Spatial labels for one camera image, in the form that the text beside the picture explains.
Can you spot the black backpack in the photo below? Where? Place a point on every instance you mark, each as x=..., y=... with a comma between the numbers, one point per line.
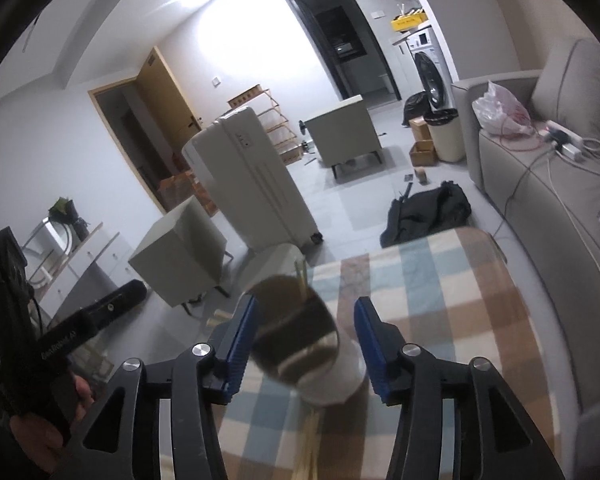
x=426, y=213

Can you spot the wooden chopstick bundle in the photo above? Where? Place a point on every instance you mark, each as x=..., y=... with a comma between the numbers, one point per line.
x=308, y=445

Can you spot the grey cabinet near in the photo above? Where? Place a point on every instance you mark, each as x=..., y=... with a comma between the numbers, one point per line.
x=181, y=257

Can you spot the beige trash bin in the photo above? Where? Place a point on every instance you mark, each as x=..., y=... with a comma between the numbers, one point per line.
x=446, y=133

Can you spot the white plastic bag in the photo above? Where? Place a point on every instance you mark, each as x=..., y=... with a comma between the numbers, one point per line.
x=500, y=113

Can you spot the wooden door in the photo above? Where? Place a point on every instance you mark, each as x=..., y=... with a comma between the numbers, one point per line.
x=175, y=118

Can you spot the checkered tablecloth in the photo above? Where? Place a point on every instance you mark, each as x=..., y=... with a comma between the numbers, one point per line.
x=451, y=293

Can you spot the white utensil holder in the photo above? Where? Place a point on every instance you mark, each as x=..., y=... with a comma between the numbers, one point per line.
x=300, y=344

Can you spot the washing machine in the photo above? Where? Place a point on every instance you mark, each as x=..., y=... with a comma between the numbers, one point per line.
x=431, y=67

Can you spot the grey sofa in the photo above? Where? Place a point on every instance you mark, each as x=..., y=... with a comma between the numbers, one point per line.
x=552, y=205

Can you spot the white power strip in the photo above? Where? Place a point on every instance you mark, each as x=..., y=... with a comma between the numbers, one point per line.
x=565, y=142

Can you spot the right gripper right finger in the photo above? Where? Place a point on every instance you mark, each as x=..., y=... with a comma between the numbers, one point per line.
x=494, y=436

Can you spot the cardboard box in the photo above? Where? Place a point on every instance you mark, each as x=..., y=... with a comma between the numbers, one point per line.
x=423, y=154

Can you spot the white dresser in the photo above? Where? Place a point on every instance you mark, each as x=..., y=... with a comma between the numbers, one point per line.
x=67, y=273

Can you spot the grey cabinet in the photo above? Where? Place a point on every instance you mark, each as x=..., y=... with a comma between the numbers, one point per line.
x=181, y=257
x=343, y=132

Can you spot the yellow crate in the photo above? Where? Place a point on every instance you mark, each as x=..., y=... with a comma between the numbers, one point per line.
x=410, y=19

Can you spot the chopsticks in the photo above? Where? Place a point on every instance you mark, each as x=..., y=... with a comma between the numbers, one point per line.
x=302, y=278

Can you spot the grey cabinet far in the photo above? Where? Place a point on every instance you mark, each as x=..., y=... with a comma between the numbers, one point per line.
x=343, y=132

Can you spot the black garbage bag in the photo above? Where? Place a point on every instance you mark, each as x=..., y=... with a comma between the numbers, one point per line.
x=417, y=105

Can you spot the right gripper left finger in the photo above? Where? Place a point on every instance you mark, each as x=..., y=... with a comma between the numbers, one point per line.
x=119, y=436

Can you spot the wooden shoe rack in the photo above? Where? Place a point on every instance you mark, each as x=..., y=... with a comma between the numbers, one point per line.
x=275, y=123

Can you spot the operator hand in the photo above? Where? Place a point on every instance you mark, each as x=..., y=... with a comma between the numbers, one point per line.
x=39, y=439

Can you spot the white suitcase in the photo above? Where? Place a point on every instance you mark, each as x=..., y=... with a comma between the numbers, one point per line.
x=245, y=177

